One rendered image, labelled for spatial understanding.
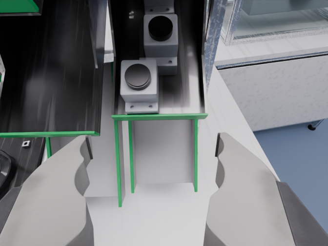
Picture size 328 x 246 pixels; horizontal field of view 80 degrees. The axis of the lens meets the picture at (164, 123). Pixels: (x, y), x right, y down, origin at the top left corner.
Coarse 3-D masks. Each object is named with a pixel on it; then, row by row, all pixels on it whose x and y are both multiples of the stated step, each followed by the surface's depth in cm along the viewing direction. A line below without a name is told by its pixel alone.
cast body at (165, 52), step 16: (144, 16) 25; (160, 16) 24; (176, 16) 25; (144, 32) 25; (160, 32) 24; (176, 32) 25; (144, 48) 25; (160, 48) 25; (176, 48) 25; (160, 64) 27; (176, 64) 27
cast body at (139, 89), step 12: (132, 60) 24; (144, 60) 24; (132, 72) 22; (144, 72) 22; (156, 72) 24; (132, 84) 22; (144, 84) 22; (156, 84) 23; (132, 96) 23; (144, 96) 24; (156, 96) 24; (132, 108) 26; (144, 108) 26; (156, 108) 26
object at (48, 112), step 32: (64, 0) 32; (96, 0) 27; (0, 32) 26; (32, 32) 30; (64, 32) 30; (96, 32) 26; (32, 64) 29; (64, 64) 29; (96, 64) 27; (0, 96) 26; (32, 96) 28; (64, 96) 28; (96, 96) 26; (0, 128) 26; (32, 128) 27; (64, 128) 27; (96, 128) 26
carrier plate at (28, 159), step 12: (0, 144) 52; (12, 144) 52; (36, 144) 52; (12, 156) 50; (24, 156) 50; (36, 156) 50; (24, 168) 48; (36, 168) 48; (12, 180) 46; (24, 180) 46
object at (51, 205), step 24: (72, 144) 11; (48, 168) 9; (72, 168) 9; (24, 192) 8; (48, 192) 8; (72, 192) 8; (24, 216) 7; (48, 216) 7; (72, 216) 7; (0, 240) 6; (24, 240) 6; (48, 240) 6; (72, 240) 6
